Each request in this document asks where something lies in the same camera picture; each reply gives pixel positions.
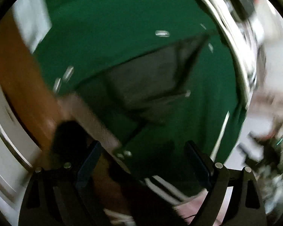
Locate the green white varsity jacket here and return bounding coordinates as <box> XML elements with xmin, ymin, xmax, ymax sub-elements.
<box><xmin>31</xmin><ymin>0</ymin><xmax>258</xmax><ymax>208</ymax></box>

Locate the floral plush bed blanket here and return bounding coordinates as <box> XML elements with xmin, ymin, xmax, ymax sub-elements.
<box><xmin>182</xmin><ymin>0</ymin><xmax>283</xmax><ymax>225</ymax></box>

